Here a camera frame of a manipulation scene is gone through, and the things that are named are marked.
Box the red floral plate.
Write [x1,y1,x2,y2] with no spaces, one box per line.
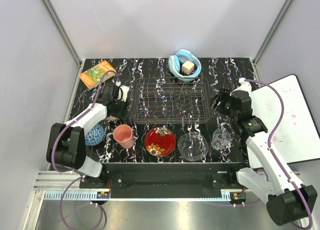
[144,127,176,158]

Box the beige wooden cube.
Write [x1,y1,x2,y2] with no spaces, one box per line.
[181,60,195,75]

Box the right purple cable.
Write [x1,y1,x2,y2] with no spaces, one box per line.
[232,79,314,228]

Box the blue triangle patterned bowl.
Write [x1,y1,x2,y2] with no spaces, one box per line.
[84,124,105,146]

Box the white whiteboard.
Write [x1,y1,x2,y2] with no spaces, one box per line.
[249,74,320,164]

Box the clear glass plate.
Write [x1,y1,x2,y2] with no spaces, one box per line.
[177,131,210,162]

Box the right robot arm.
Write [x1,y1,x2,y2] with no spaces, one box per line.
[211,88,318,230]

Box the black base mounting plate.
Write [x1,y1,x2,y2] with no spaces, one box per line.
[79,162,246,200]

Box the clear glass mug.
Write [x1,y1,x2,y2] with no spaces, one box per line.
[211,128,231,151]

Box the pink plastic cup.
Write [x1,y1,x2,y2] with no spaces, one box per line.
[113,124,134,149]

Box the grey wire dish rack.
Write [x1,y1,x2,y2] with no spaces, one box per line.
[130,77,212,125]

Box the orange paperback book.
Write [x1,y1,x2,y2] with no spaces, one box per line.
[79,60,116,90]

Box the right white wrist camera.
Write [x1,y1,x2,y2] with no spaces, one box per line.
[230,77,252,97]

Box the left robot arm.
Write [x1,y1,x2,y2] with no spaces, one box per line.
[46,84,130,188]

